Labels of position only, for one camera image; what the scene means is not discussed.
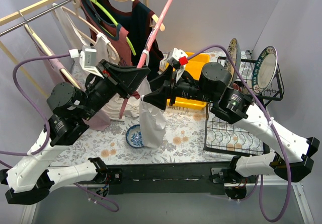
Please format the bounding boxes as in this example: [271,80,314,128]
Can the pink plastic hanger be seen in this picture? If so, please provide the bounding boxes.
[118,0,174,120]

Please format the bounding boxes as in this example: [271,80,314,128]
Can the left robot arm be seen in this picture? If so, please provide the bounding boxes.
[1,60,150,205]

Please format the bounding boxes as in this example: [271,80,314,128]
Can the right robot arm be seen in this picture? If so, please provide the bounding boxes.
[143,62,319,183]

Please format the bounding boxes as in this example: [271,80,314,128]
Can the pink tank top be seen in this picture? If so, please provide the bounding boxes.
[24,24,111,131]

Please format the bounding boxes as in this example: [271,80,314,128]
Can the cream white tank top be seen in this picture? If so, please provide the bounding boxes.
[54,6,120,65]

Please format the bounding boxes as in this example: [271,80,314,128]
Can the navy maroon tank top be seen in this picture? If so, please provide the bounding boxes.
[93,0,164,81]

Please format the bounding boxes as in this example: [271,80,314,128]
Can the lime green hanger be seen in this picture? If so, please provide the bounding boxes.
[89,0,136,55]

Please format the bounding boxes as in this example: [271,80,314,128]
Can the crumpled white cloth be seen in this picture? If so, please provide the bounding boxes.
[102,79,149,121]

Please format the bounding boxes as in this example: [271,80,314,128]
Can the yellow plastic bin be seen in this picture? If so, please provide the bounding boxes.
[158,53,210,110]

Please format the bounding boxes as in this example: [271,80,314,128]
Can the blue white ceramic bowl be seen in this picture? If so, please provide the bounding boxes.
[125,124,144,148]

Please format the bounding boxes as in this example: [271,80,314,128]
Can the floral tablecloth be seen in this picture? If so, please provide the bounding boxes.
[51,107,269,167]

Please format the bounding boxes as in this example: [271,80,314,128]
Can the floral patterned plate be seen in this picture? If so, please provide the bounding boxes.
[224,38,241,73]

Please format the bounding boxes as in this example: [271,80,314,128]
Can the green rimmed white plate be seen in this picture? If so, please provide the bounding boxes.
[251,46,278,94]

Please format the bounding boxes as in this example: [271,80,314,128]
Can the wooden clothes rack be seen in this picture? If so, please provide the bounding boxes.
[1,0,148,97]

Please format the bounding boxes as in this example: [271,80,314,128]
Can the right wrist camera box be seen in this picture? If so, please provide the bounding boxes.
[167,48,188,83]

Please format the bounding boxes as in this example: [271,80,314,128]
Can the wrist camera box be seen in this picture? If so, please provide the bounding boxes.
[167,48,188,83]
[68,45,103,77]

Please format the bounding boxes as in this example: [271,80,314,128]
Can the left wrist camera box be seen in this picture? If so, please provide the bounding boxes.
[68,45,103,77]

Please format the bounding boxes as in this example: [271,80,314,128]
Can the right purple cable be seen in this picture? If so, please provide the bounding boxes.
[187,44,294,222]

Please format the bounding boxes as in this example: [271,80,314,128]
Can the black wire dish rack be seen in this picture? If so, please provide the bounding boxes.
[204,53,284,157]

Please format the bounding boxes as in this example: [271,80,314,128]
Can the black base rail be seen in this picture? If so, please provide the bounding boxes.
[107,161,229,195]

